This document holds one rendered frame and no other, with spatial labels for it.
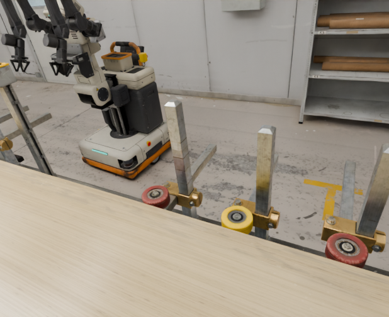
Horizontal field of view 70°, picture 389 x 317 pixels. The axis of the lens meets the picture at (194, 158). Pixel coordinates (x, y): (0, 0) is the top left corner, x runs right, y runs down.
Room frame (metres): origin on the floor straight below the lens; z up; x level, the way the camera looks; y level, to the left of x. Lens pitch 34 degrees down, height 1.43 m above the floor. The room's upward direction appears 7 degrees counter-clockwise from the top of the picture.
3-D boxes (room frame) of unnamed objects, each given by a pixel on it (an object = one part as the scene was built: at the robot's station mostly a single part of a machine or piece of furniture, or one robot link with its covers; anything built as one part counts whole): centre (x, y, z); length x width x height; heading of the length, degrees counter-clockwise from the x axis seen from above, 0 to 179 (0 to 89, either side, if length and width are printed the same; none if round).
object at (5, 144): (1.21, 0.92, 0.84); 0.14 x 0.06 x 0.05; 60
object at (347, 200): (0.54, -0.40, 0.84); 0.43 x 0.03 x 0.04; 150
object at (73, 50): (2.06, 0.76, 0.99); 0.28 x 0.16 x 0.22; 55
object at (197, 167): (0.80, 0.03, 0.82); 0.43 x 0.03 x 0.04; 150
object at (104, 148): (2.30, 0.60, 0.16); 0.67 x 0.64 x 0.25; 145
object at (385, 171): (0.44, -0.39, 0.87); 0.04 x 0.04 x 0.48; 60
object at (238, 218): (0.50, -0.09, 0.85); 0.08 x 0.08 x 0.11
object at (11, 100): (1.07, 0.67, 0.93); 0.05 x 0.05 x 0.45; 60
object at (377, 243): (0.45, -0.37, 0.84); 0.14 x 0.06 x 0.05; 60
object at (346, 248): (0.37, -0.30, 0.85); 0.08 x 0.08 x 0.11
